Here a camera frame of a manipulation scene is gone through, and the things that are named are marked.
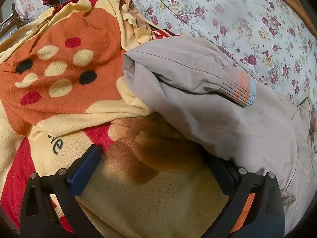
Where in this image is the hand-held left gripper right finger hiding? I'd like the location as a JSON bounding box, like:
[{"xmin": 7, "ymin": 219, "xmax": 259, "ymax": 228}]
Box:
[{"xmin": 198, "ymin": 151, "xmax": 285, "ymax": 238}]

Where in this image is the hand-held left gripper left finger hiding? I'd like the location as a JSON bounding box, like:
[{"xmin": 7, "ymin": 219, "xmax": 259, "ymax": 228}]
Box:
[{"xmin": 20, "ymin": 144, "xmax": 104, "ymax": 238}]

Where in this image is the beige jacket with striped cuffs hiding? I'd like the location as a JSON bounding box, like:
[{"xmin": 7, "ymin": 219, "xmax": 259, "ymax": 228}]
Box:
[{"xmin": 122, "ymin": 37, "xmax": 317, "ymax": 214}]

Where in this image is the orange yellow red printed blanket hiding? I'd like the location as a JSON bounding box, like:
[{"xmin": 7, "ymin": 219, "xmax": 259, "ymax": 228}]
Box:
[{"xmin": 0, "ymin": 0, "xmax": 255, "ymax": 238}]

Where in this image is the white floral bed sheet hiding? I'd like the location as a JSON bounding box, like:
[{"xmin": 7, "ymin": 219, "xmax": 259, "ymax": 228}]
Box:
[{"xmin": 95, "ymin": 0, "xmax": 317, "ymax": 107}]

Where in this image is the floral pillow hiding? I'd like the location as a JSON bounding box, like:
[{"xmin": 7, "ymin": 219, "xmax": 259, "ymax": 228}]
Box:
[{"xmin": 12, "ymin": 0, "xmax": 61, "ymax": 20}]

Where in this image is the wooden bed frame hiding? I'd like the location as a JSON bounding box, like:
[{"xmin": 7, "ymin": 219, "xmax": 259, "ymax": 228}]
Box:
[{"xmin": 253, "ymin": 0, "xmax": 317, "ymax": 30}]

